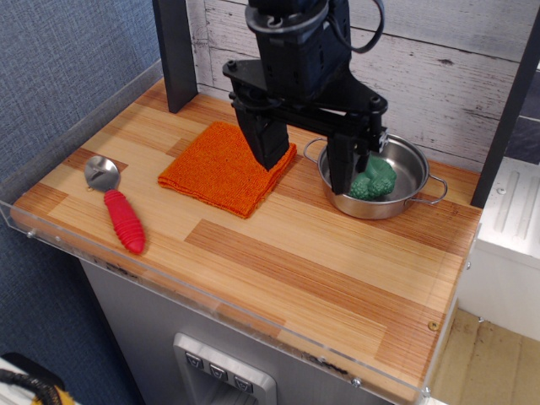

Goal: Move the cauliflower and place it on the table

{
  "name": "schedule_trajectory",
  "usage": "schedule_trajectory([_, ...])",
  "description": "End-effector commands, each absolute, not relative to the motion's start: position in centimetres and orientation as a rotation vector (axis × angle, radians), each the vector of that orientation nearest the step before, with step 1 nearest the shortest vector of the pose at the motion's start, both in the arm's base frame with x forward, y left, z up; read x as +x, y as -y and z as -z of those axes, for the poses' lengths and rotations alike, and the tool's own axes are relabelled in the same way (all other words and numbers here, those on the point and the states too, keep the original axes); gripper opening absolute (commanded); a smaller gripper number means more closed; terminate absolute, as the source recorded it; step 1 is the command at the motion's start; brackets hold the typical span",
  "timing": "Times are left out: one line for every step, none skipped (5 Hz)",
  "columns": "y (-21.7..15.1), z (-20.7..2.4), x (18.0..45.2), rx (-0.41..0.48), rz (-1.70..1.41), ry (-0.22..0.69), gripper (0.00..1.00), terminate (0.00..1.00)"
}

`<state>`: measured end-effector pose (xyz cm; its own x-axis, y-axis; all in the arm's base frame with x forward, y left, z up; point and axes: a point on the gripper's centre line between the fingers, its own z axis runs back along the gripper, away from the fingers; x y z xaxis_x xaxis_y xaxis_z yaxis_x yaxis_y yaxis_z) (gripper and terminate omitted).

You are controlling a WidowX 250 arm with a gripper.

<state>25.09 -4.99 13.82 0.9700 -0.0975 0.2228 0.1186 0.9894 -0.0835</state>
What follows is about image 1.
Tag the silver dispenser button panel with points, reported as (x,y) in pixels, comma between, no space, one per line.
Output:
(223,371)

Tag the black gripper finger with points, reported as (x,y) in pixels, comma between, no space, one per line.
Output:
(267,137)
(348,152)

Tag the stainless steel pot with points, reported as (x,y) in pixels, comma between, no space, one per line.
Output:
(412,170)

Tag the dark vertical post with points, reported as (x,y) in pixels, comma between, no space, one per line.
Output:
(175,47)
(516,98)

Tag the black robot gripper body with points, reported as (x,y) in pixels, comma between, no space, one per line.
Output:
(307,81)

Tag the white toy sink unit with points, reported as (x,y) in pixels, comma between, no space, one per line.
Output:
(500,283)

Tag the orange folded cloth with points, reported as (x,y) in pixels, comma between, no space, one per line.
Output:
(219,169)

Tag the grey toy fridge cabinet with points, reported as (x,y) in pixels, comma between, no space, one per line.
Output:
(145,325)

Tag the green toy broccoli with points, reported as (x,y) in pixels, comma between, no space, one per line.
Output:
(377,180)

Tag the right dark vertical post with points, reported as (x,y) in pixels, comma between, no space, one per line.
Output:
(516,98)

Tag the left dark vertical post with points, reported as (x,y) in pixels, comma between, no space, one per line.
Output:
(175,47)

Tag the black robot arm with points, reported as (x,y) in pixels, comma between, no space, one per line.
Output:
(298,17)

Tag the red handled ice cream scoop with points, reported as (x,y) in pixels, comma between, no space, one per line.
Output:
(103,175)

